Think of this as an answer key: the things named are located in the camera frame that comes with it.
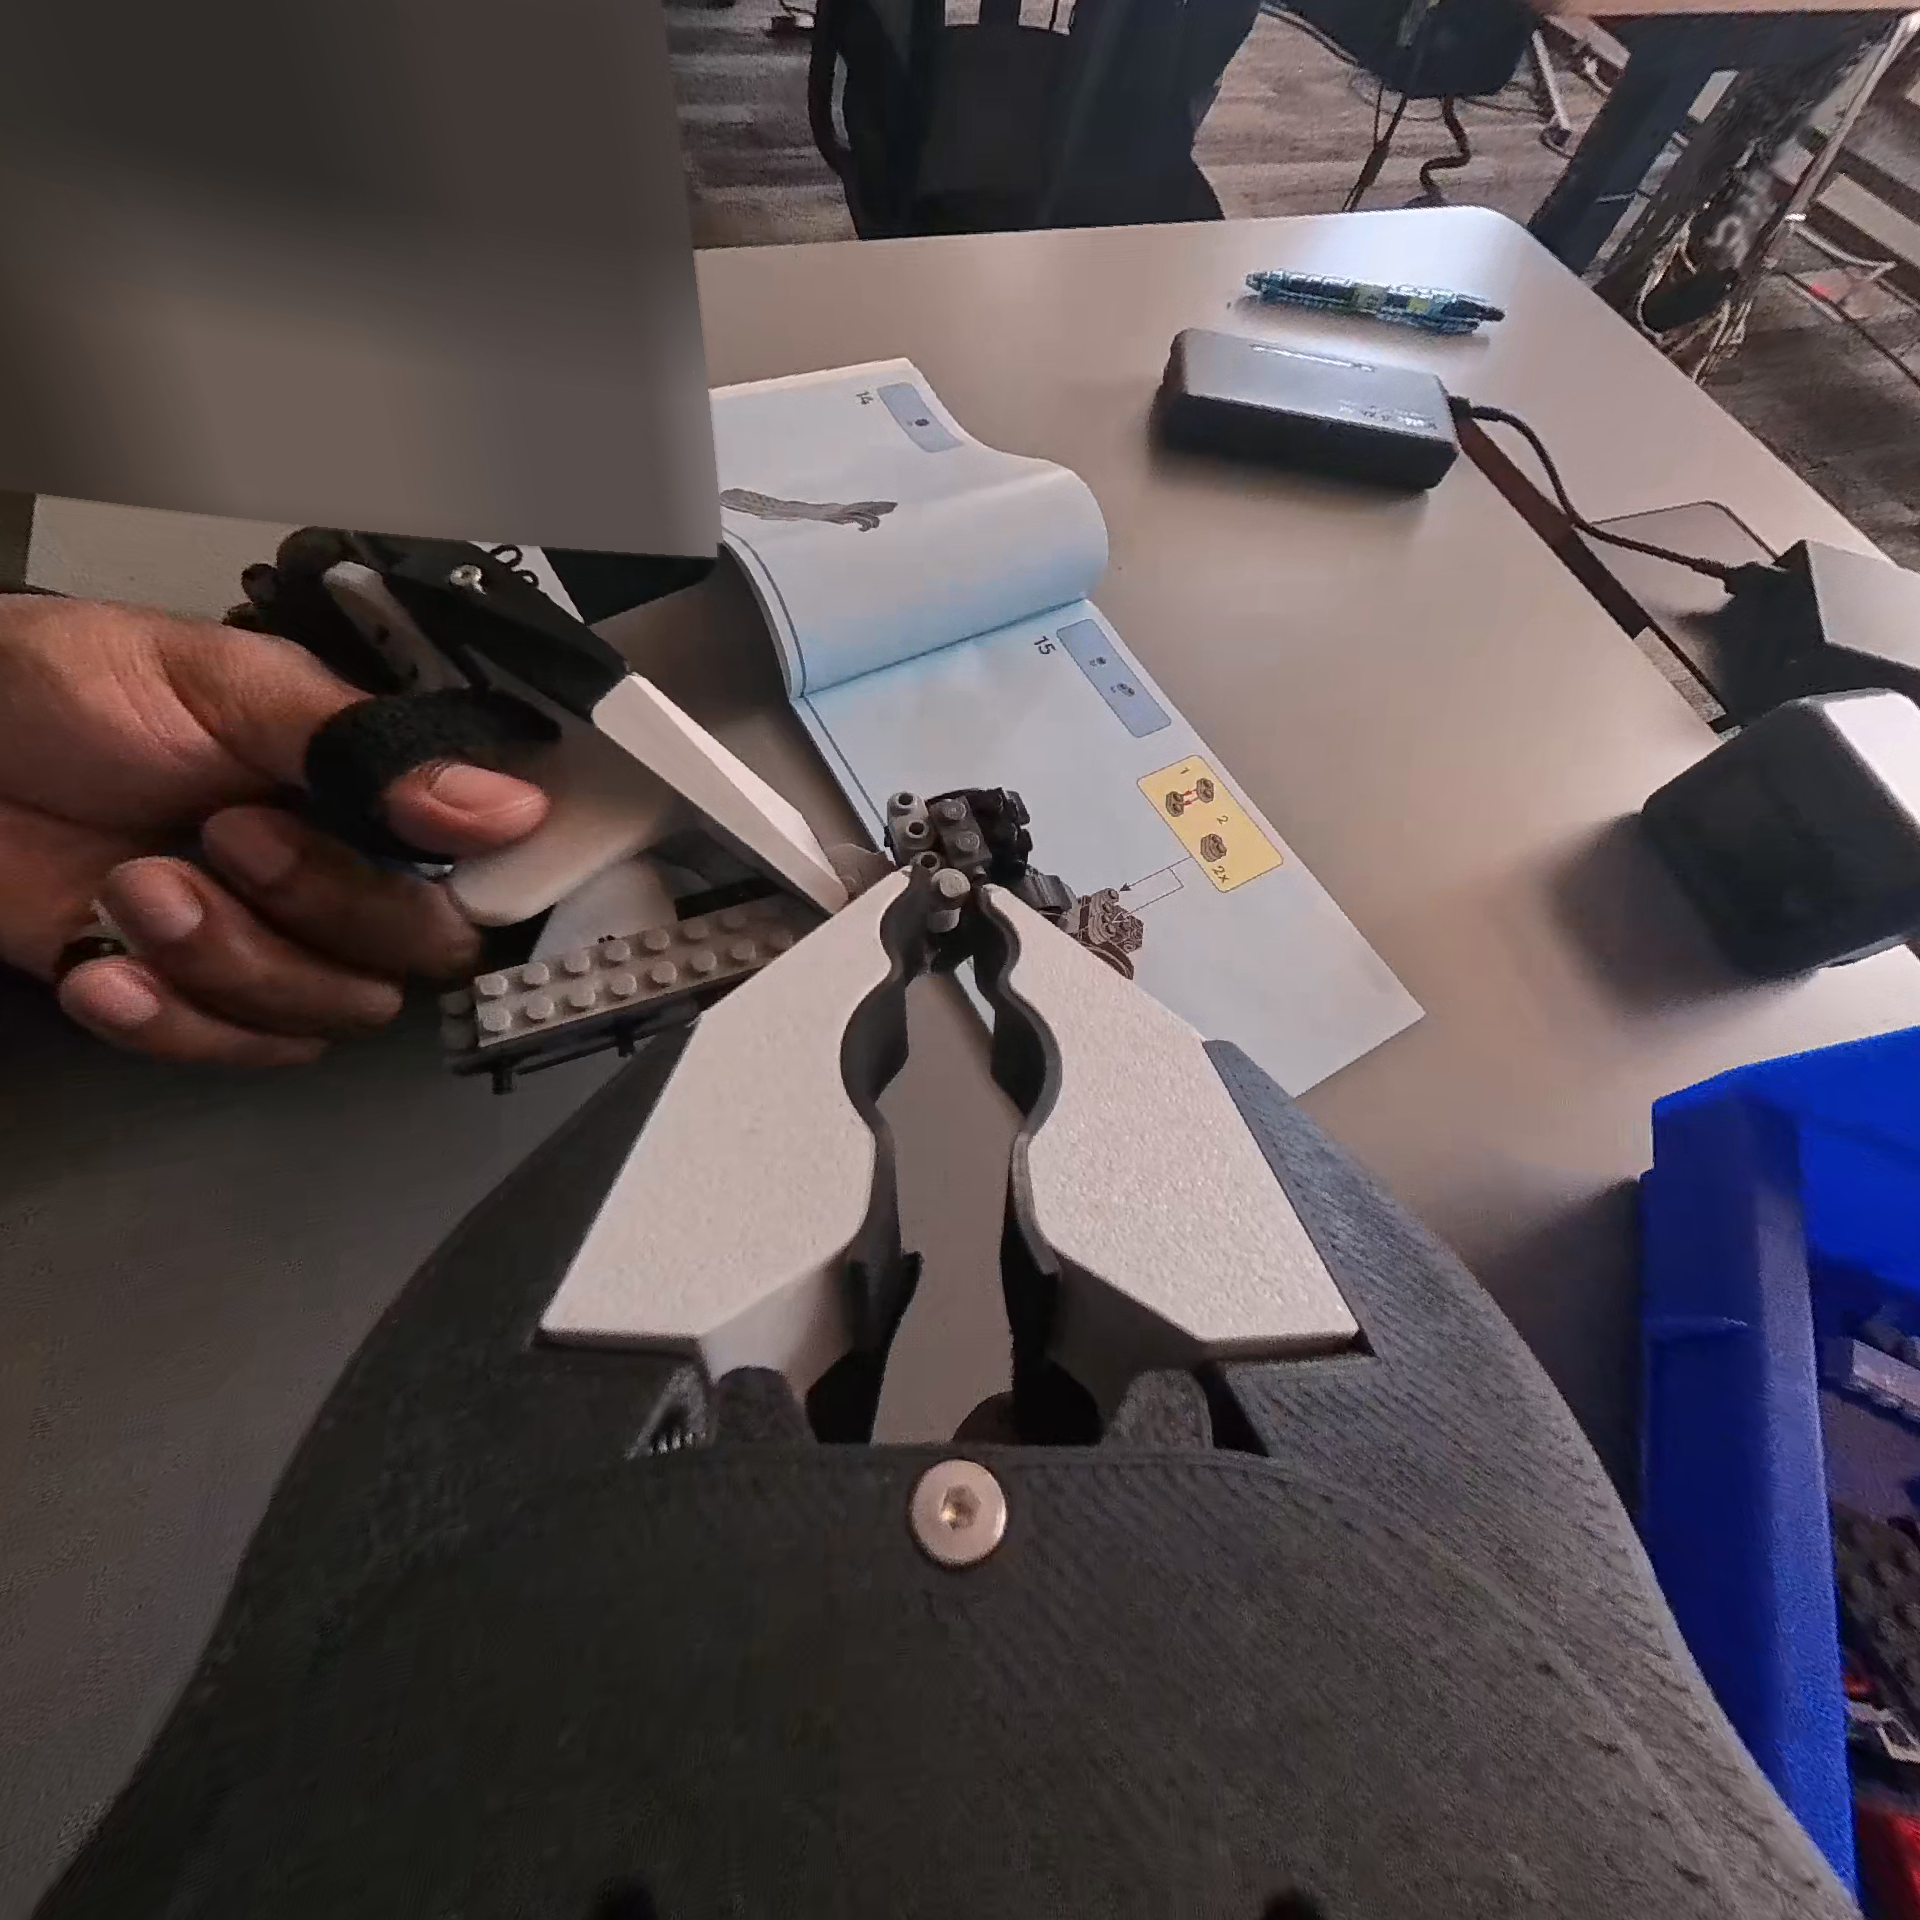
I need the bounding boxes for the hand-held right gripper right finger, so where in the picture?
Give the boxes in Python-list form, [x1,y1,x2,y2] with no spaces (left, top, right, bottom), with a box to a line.
[972,882,1364,1368]

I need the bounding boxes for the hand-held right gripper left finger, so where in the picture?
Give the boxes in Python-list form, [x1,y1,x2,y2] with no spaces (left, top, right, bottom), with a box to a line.
[535,866,924,1375]

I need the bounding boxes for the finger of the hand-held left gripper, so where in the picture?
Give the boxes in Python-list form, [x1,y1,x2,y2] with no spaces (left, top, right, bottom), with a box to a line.
[590,666,853,914]

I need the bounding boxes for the grey toy brick model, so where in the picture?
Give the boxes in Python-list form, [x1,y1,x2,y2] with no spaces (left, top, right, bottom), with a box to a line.
[438,785,1052,1098]

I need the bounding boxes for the blue plastic bin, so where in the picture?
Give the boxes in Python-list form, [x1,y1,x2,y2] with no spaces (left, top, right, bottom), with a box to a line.
[1631,1024,1920,1920]

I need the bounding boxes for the wooden edged office desk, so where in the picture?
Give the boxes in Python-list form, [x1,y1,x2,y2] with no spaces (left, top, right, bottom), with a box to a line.
[1522,0,1920,272]

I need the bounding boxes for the person's left hand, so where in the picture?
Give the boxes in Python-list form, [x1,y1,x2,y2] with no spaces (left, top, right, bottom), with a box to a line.
[0,592,554,1070]

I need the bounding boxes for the toy instruction booklet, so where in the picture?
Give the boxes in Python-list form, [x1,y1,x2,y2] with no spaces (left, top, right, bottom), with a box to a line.
[703,357,1427,1098]

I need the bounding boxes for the black power bank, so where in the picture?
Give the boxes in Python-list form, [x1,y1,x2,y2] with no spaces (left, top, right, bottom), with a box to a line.
[1155,327,1464,493]

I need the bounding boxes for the black office chair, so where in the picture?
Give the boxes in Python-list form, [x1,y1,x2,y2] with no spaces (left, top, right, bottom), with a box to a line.
[806,0,1264,241]

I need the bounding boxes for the pile of red black toy bricks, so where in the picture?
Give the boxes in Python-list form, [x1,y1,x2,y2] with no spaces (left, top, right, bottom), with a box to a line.
[1814,1304,1920,1892]

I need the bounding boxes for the blue patterned pen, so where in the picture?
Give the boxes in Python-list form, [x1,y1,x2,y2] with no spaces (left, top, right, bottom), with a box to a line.
[1242,269,1509,332]

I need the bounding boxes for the dark flat device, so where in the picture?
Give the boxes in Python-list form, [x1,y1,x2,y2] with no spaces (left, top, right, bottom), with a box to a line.
[1581,498,1795,713]

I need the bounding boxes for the grey power adapter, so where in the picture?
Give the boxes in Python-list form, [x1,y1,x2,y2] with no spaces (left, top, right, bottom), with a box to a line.
[1725,536,1920,725]

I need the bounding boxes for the black cable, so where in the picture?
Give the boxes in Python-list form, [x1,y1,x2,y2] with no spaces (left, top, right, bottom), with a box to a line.
[1447,397,1795,600]

